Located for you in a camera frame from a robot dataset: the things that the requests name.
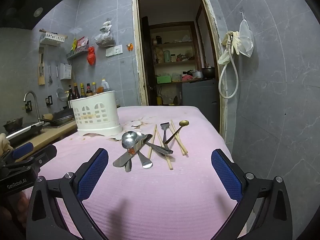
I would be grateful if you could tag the green canister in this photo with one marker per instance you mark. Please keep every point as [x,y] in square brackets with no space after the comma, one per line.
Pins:
[166,57]

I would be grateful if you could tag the dark pot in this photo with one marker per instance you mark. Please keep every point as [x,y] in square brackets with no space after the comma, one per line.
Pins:
[208,72]

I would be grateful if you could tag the yellow snack packet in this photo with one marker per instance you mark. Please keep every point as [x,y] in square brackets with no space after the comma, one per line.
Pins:
[74,45]

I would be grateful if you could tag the slim sauce bottle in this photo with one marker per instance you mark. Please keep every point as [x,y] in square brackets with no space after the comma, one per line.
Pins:
[94,88]

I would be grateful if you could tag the white wall basket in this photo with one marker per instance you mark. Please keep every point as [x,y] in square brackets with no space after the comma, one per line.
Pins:
[52,38]

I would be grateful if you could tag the white wall holder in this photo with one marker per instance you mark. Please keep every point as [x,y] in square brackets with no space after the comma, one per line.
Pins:
[66,72]

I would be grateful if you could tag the black frying pan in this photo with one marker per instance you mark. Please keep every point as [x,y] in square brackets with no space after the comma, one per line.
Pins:
[61,118]

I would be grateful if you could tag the red plastic bag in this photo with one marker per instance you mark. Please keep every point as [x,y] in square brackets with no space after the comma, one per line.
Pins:
[91,57]

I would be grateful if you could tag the large steel spoon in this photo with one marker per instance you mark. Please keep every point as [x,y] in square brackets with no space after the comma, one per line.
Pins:
[130,140]

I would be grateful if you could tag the pink floral tablecloth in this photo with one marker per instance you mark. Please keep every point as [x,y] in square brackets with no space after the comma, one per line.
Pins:
[155,195]

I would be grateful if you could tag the gold spoon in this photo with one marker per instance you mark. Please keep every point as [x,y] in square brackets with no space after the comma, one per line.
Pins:
[184,123]

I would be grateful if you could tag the white switch panel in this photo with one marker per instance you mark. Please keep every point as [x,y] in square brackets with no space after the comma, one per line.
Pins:
[113,50]

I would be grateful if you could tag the dark pump bottle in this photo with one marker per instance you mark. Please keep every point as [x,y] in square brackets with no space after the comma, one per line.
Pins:
[70,93]

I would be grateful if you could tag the cooking oil jug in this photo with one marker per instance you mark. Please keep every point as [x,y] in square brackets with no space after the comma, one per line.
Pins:
[106,86]

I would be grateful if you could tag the grey wall shelf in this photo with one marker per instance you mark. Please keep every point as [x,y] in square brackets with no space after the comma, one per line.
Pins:
[76,53]

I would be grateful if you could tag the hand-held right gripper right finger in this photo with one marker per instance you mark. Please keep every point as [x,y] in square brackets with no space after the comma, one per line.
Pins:
[226,175]

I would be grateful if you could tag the steel mesh strainer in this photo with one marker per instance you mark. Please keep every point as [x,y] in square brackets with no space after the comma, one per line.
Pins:
[61,95]

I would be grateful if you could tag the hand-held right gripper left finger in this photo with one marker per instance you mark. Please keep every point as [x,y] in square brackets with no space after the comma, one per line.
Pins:
[92,173]

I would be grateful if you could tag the black range hood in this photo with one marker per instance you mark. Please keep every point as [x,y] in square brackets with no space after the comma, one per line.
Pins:
[25,7]

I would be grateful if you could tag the steel faucet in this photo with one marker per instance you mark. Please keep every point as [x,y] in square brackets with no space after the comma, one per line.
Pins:
[28,95]

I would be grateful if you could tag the green box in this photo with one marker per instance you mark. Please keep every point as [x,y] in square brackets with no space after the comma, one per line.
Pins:
[163,79]

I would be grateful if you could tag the orange wall hook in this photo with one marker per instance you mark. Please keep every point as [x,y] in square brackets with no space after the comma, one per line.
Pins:
[130,47]

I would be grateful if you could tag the wooden chopstick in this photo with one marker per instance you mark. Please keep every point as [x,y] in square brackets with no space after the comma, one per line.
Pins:
[152,145]
[178,140]
[167,158]
[182,143]

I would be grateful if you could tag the small jar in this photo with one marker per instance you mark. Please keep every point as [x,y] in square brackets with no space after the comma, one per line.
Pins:
[173,58]

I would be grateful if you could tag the tall soy sauce bottle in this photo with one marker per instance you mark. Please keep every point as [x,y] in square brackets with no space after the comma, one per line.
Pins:
[77,92]

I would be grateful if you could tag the clear plastic bag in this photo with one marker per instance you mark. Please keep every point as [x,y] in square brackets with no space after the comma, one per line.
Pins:
[105,38]

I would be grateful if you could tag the dark sauce bottle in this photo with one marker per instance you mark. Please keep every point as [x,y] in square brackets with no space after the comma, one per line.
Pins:
[89,91]

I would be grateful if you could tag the steel peeler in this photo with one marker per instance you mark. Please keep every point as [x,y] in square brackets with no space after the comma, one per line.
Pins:
[50,77]

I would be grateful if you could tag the cream rubber gloves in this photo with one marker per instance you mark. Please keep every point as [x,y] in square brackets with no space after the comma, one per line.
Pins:
[225,56]

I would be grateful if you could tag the steel table knife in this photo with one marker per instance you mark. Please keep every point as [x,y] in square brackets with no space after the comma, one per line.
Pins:
[120,160]

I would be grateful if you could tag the grey cabinet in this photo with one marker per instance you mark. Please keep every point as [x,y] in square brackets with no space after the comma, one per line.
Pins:
[200,102]

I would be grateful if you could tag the beige towel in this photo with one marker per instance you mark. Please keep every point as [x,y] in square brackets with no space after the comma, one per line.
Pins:
[4,142]

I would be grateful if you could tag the steel pot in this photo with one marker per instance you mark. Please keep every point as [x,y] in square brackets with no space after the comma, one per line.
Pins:
[197,74]

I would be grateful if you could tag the pink cloth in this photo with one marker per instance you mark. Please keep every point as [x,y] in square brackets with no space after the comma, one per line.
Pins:
[187,77]

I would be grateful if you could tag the yellow-capped sauce bottle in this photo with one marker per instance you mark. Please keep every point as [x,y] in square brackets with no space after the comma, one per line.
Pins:
[83,91]

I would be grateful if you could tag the black wall outlet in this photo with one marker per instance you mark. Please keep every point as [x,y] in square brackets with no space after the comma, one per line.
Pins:
[49,100]
[28,106]

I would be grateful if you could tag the wooden shelf unit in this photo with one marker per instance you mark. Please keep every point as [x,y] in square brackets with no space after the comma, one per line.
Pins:
[172,63]

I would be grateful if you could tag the wooden door frame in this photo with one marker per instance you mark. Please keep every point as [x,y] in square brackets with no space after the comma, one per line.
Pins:
[137,55]

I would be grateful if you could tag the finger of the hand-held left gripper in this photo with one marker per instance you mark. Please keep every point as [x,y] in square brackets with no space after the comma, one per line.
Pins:
[46,155]
[23,150]

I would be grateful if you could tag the red snack packet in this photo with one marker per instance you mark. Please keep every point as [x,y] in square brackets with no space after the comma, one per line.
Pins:
[82,42]

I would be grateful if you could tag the wooden knife rack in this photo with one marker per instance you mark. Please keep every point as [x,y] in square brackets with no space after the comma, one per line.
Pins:
[41,70]

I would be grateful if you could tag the small cooking pot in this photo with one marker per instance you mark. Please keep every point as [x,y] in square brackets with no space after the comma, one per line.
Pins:
[12,126]

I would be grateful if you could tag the induction cooker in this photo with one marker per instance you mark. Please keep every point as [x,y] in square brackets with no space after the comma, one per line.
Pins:
[25,132]

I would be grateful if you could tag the yellow bottle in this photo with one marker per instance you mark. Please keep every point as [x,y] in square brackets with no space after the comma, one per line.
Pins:
[159,100]

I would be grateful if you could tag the white plastic utensil holder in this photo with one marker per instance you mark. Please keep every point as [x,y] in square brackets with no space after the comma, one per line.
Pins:
[95,120]

